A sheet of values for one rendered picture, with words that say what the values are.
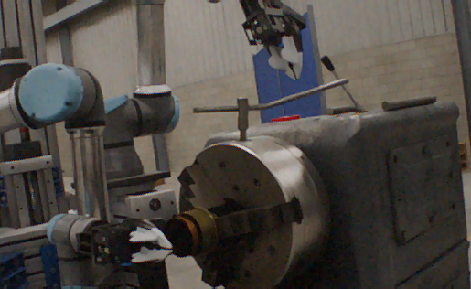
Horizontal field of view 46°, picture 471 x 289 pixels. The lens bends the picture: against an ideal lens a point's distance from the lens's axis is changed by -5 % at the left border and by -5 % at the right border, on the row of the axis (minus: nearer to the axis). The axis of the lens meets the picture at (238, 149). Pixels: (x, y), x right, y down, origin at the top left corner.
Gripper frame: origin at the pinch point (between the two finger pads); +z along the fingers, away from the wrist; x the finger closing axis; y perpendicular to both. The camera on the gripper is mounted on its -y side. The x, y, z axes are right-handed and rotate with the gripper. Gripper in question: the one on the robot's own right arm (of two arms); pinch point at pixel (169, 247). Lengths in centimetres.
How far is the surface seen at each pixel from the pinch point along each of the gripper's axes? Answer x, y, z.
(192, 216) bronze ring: 4.1, -7.2, -1.5
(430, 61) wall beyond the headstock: 101, -1017, -416
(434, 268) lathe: -18, -65, 19
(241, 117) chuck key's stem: 21.3, -21.8, -1.2
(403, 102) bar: 22, -59, 15
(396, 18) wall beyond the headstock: 196, -1018, -484
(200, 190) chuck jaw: 7.6, -14.5, -6.8
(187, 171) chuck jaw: 11.3, -14.4, -10.0
